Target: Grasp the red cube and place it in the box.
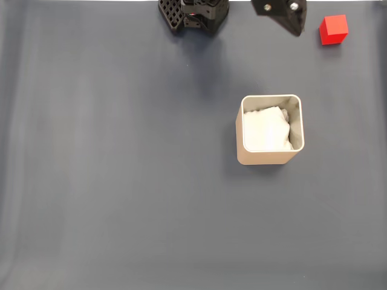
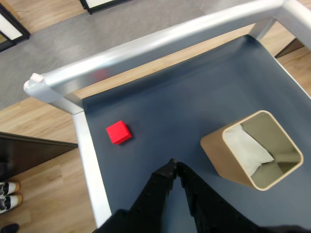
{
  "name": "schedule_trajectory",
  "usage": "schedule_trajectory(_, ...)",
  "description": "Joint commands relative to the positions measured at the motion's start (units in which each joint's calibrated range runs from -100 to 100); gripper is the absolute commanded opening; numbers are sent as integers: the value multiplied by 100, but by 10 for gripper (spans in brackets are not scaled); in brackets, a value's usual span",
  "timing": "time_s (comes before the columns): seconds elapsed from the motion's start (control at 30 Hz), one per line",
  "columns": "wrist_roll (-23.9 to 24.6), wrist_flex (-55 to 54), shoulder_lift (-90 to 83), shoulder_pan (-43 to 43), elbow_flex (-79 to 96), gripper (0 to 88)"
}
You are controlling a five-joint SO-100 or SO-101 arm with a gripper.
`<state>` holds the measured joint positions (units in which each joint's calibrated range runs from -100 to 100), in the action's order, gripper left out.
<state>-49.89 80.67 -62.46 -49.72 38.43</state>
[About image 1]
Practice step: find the dark blue table mat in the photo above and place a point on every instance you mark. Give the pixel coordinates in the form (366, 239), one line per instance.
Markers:
(106, 166)

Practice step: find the red cube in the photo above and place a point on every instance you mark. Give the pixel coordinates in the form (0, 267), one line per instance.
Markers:
(334, 30)

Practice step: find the beige square open box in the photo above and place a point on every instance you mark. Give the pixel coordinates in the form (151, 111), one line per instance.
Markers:
(263, 157)

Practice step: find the white crumpled cloth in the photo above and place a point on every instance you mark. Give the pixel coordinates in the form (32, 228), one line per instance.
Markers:
(266, 130)

